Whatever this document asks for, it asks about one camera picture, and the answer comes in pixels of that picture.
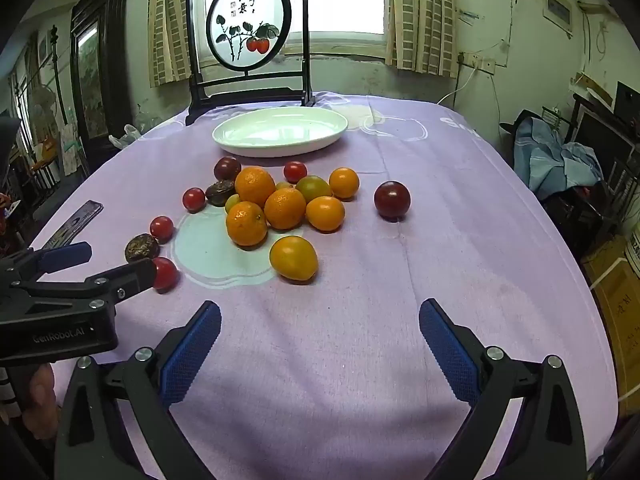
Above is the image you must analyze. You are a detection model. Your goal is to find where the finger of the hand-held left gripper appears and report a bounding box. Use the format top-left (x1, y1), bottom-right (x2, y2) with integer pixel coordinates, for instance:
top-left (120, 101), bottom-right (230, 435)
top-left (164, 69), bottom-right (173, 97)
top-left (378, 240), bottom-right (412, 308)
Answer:
top-left (0, 241), bottom-right (93, 286)
top-left (10, 258), bottom-right (158, 311)

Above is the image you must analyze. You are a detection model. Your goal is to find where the black monitor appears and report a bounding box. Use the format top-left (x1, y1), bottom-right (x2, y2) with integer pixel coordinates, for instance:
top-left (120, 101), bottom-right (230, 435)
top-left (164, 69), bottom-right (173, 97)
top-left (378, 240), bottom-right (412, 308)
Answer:
top-left (570, 82), bottom-right (640, 176)

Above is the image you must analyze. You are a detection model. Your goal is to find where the purple tablecloth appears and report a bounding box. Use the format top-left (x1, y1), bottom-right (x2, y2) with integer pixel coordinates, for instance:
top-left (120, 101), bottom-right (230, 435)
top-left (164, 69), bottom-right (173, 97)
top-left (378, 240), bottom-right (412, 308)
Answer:
top-left (27, 91), bottom-right (621, 480)

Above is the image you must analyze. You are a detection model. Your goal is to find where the window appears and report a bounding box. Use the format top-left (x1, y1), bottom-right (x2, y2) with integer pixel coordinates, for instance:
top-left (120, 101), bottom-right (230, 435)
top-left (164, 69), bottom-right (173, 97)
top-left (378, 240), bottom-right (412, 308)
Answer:
top-left (202, 0), bottom-right (391, 56)

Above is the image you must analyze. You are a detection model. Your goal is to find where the dark wooden cabinet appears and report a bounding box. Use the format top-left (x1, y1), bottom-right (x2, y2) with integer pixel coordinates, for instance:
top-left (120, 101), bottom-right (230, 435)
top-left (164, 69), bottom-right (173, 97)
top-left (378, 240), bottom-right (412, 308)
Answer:
top-left (69, 0), bottom-right (132, 158)

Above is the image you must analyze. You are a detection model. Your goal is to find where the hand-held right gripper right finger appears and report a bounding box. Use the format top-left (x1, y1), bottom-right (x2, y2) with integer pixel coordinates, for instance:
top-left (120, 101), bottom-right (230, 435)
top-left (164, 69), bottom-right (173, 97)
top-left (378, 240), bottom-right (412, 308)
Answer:
top-left (419, 298), bottom-right (588, 480)

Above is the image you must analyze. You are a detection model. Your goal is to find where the smooth orange kumquat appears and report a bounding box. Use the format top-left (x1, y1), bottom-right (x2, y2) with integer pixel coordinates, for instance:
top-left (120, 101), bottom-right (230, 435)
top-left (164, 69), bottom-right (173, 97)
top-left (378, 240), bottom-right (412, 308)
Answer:
top-left (305, 195), bottom-right (346, 233)

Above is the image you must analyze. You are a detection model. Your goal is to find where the painted round screen black stand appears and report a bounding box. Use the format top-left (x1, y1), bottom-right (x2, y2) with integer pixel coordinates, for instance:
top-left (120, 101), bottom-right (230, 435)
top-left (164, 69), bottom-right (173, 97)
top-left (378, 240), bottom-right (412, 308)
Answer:
top-left (184, 0), bottom-right (317, 127)

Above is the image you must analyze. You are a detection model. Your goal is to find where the floor fan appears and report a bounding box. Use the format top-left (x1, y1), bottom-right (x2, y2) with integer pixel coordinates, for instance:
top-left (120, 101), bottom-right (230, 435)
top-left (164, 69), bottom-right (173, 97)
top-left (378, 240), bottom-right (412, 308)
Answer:
top-left (27, 85), bottom-right (61, 131)

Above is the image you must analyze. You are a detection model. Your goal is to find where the orange tomato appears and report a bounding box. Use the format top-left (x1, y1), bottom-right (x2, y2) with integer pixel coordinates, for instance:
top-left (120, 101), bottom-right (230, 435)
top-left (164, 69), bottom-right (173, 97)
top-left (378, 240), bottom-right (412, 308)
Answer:
top-left (328, 167), bottom-right (361, 200)

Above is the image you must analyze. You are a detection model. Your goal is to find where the textured orange mandarin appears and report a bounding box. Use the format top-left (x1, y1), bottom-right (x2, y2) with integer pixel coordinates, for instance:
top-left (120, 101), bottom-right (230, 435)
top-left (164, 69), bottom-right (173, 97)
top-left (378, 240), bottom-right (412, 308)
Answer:
top-left (234, 166), bottom-right (277, 208)
top-left (263, 187), bottom-right (307, 231)
top-left (225, 201), bottom-right (269, 248)

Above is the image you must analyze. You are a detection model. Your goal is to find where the checked beige curtain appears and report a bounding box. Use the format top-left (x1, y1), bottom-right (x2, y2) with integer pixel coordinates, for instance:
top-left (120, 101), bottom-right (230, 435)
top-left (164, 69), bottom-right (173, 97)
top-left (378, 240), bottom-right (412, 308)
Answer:
top-left (147, 0), bottom-right (208, 88)
top-left (387, 0), bottom-right (458, 79)

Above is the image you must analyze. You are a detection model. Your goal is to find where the white cable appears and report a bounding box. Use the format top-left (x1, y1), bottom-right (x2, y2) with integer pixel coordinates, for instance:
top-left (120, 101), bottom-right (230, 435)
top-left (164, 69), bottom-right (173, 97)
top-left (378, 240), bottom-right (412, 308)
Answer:
top-left (437, 67), bottom-right (476, 106)

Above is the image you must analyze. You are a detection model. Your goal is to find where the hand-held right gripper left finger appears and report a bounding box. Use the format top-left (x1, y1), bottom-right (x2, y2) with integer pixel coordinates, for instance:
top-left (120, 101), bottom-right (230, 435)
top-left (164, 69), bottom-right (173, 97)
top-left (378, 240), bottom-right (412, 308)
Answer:
top-left (54, 301), bottom-right (222, 480)

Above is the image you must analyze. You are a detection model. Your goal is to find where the large yellow-orange kumquat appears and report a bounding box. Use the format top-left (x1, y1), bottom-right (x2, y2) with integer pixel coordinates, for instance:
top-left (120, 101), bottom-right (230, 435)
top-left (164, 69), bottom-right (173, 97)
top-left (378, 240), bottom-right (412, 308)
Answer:
top-left (269, 235), bottom-right (319, 282)

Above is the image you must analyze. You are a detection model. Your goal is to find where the white oval plate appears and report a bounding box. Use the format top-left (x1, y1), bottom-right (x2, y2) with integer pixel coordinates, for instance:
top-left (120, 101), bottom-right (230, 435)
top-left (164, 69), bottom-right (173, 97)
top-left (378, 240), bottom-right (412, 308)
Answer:
top-left (212, 106), bottom-right (349, 158)

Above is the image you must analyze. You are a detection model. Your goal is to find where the smartphone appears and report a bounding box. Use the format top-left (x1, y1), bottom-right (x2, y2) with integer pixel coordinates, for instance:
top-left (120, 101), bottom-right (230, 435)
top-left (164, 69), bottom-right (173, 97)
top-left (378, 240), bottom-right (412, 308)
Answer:
top-left (42, 200), bottom-right (104, 251)

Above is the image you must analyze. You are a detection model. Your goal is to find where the large dark red tomato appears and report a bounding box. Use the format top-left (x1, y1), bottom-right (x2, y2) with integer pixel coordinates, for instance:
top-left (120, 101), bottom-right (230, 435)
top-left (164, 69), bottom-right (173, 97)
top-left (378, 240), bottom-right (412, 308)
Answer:
top-left (213, 156), bottom-right (243, 182)

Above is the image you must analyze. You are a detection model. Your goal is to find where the blue cloth pile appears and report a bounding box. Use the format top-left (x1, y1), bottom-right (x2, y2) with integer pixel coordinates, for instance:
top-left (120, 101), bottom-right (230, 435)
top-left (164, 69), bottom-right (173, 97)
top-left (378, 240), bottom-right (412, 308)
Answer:
top-left (514, 115), bottom-right (605, 196)

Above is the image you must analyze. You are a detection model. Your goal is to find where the wall vent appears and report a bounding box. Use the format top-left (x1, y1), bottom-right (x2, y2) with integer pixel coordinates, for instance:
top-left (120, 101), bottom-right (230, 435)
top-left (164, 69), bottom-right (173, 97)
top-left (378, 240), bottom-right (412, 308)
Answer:
top-left (542, 0), bottom-right (574, 37)

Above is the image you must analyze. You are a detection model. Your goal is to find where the dark cloth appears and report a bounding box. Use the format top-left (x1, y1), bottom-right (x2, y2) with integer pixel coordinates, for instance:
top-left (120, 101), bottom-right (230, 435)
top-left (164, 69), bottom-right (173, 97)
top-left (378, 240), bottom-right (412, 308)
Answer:
top-left (499, 109), bottom-right (538, 136)

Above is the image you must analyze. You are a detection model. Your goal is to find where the white plastic bag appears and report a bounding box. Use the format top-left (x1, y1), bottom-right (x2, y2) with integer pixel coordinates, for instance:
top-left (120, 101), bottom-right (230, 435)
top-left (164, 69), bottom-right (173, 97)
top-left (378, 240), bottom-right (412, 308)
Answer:
top-left (108, 124), bottom-right (143, 150)

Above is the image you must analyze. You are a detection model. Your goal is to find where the person's left hand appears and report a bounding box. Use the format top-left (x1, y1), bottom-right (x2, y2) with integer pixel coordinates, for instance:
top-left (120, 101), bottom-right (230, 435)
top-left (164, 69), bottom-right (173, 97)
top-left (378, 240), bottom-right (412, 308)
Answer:
top-left (22, 362), bottom-right (60, 441)

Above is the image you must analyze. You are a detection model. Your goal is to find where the white wall socket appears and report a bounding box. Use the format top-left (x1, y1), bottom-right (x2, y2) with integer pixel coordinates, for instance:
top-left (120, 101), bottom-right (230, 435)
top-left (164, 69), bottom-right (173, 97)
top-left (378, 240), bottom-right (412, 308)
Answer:
top-left (459, 52), bottom-right (496, 75)

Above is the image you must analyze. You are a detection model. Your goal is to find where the dark red plum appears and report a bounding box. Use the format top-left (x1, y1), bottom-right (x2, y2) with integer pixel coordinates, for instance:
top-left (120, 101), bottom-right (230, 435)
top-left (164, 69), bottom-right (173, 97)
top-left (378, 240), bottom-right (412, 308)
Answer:
top-left (373, 180), bottom-right (412, 220)

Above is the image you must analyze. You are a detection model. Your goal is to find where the dark brown water chestnut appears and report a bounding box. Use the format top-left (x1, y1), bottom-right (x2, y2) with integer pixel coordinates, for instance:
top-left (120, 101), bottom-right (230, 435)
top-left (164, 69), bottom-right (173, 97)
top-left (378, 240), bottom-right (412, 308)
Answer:
top-left (205, 180), bottom-right (237, 208)
top-left (124, 234), bottom-right (161, 264)

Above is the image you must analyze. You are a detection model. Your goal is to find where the green-orange tomato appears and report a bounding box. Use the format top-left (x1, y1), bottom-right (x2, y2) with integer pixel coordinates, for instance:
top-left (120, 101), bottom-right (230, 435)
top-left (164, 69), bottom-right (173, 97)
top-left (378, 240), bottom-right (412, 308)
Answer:
top-left (295, 174), bottom-right (333, 202)

